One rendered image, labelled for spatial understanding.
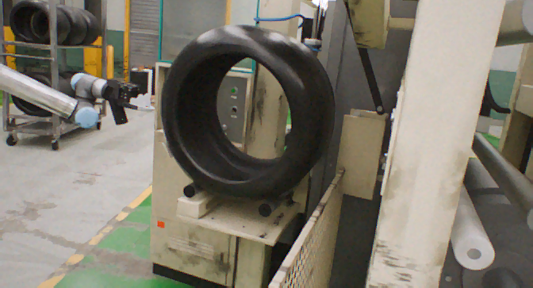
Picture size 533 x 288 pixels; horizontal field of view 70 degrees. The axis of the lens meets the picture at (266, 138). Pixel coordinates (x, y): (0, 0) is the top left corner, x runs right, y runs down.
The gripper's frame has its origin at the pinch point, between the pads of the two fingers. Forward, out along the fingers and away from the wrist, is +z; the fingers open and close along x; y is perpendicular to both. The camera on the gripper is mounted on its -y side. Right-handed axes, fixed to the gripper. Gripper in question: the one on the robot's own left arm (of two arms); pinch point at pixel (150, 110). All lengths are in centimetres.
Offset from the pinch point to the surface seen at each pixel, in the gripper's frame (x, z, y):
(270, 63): -12, 46, 29
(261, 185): -12, 52, -8
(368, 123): 20, 76, 14
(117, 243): 74, -63, -122
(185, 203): -10.3, 26.0, -25.1
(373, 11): -9, 70, 48
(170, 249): 55, -12, -95
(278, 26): 27, 33, 40
